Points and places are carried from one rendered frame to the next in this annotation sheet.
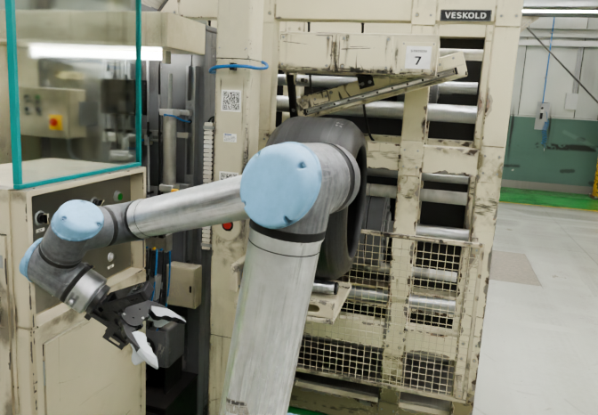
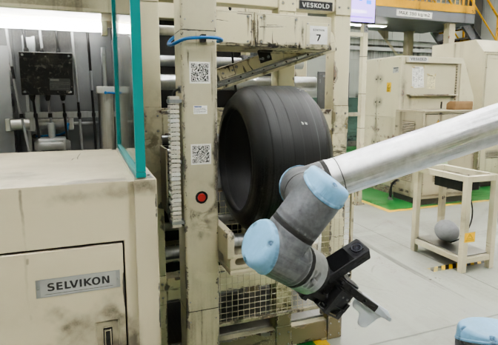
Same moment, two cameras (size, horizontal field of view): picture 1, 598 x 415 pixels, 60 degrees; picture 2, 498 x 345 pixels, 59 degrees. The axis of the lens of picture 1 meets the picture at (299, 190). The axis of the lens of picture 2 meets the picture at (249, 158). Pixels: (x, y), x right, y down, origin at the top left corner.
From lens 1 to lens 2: 113 cm
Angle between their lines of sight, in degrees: 35
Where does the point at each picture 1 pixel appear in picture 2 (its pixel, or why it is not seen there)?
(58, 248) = (323, 220)
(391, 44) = (299, 24)
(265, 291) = not seen: outside the picture
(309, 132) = (287, 97)
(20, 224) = (147, 222)
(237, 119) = (207, 91)
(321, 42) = (242, 20)
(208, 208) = (443, 150)
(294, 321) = not seen: outside the picture
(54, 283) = (301, 266)
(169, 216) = (393, 167)
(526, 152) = not seen: hidden behind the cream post
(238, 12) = not seen: outside the picture
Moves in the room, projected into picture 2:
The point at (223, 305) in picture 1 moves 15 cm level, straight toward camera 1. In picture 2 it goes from (201, 278) to (227, 291)
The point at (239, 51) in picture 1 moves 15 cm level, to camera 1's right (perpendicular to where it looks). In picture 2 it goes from (206, 23) to (241, 27)
